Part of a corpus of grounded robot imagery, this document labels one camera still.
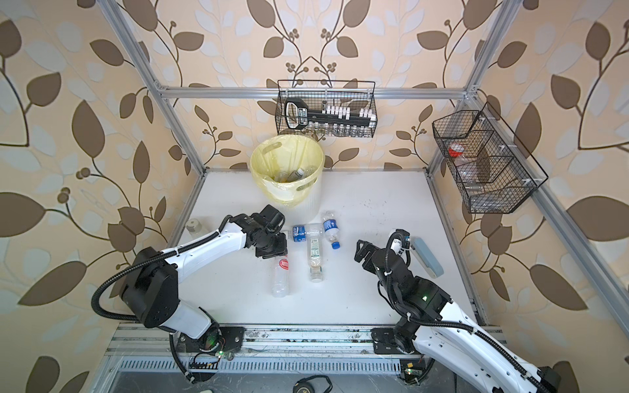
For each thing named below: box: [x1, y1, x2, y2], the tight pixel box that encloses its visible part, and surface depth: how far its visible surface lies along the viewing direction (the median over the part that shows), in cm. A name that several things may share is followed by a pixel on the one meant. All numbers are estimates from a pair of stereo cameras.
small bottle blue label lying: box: [291, 225, 323, 243], surface depth 96 cm
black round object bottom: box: [293, 374, 334, 393], surface depth 67 cm
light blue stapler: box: [410, 237, 444, 279], surface depth 88 cm
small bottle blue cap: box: [322, 210, 341, 250], surface depth 98 cm
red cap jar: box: [447, 143, 465, 158], surface depth 84 cm
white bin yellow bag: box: [249, 134, 326, 227], surface depth 94 cm
